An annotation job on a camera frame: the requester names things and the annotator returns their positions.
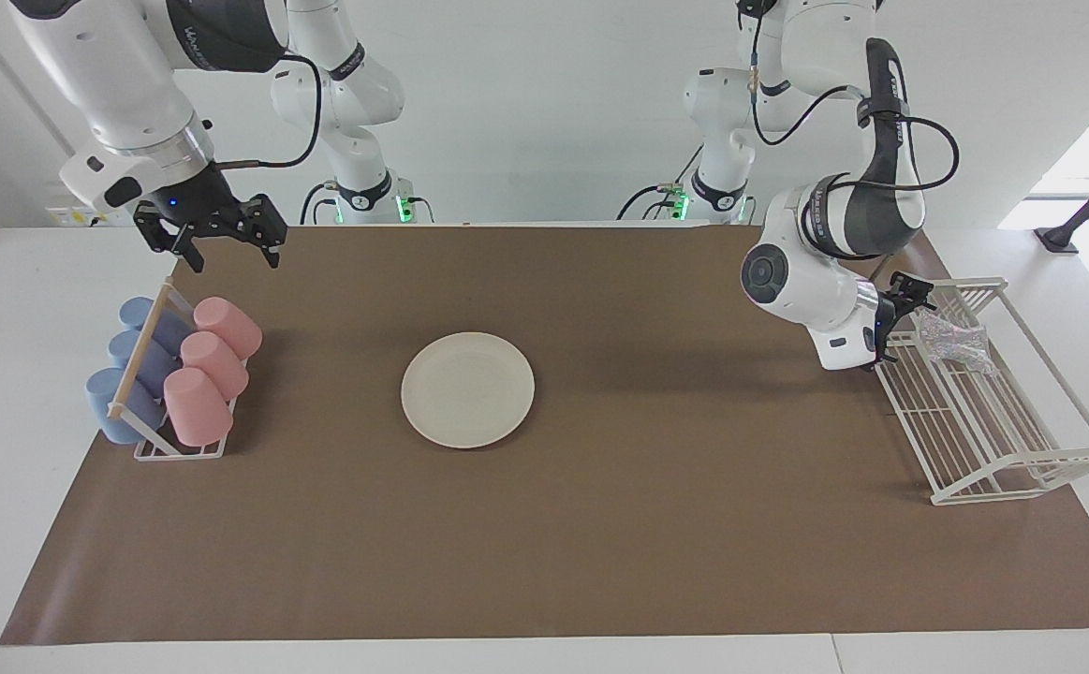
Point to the cup rack with wooden bar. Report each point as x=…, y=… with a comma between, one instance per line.
x=141, y=346

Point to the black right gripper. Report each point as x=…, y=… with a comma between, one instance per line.
x=202, y=201

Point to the silver metallic sponge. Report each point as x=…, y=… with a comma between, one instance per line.
x=951, y=339

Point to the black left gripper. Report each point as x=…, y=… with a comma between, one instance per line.
x=883, y=328

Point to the white wall outlet box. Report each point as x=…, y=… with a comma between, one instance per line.
x=66, y=217

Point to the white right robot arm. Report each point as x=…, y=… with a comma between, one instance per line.
x=104, y=65

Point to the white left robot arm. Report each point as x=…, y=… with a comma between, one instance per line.
x=881, y=197

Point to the black angled stand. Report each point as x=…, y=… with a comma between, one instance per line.
x=1087, y=211

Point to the brown table mat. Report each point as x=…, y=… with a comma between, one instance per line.
x=694, y=543

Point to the round cream plate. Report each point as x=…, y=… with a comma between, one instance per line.
x=467, y=389

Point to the pink plastic cup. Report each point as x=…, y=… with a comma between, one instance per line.
x=196, y=412
x=230, y=326
x=216, y=365

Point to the blue plastic cup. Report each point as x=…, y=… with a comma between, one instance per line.
x=137, y=309
x=127, y=351
x=109, y=412

